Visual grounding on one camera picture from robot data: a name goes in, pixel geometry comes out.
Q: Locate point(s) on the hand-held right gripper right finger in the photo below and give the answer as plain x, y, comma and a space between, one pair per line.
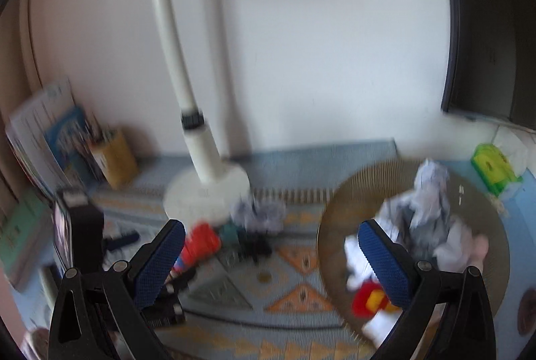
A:
385, 263

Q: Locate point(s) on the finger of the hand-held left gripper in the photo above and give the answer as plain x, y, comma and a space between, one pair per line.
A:
180, 282
123, 240

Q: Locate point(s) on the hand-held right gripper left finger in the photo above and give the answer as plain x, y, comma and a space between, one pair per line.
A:
161, 259

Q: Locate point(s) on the white cat plush toy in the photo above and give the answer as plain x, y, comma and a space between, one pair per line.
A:
362, 299

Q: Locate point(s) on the round woven basket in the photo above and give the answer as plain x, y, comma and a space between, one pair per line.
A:
335, 226

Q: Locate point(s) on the white paper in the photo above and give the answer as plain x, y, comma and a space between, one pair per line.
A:
259, 215
427, 196

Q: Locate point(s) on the pastel dumpling plush toy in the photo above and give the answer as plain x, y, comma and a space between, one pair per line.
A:
481, 255

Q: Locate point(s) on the red orange bottle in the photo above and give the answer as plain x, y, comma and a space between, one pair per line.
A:
201, 247

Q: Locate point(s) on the green book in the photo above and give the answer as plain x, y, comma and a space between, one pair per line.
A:
21, 242

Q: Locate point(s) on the teal object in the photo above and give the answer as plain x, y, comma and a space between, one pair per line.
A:
230, 236

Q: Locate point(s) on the yellow pen holder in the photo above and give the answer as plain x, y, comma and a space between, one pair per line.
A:
117, 163

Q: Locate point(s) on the patterned blue mat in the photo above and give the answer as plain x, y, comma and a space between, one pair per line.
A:
251, 318

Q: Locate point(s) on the black object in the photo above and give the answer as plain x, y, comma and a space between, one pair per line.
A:
255, 247

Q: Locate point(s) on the blue book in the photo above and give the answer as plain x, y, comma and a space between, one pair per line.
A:
69, 142

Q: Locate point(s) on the white desk lamp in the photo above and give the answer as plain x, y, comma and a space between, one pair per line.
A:
201, 150

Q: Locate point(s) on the stack of books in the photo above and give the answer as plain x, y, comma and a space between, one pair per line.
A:
33, 125

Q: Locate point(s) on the light blue cloth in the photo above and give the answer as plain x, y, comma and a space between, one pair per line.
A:
519, 226

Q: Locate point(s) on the brown round object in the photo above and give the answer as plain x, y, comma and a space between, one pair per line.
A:
528, 314

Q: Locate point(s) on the black television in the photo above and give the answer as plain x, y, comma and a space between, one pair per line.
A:
490, 29

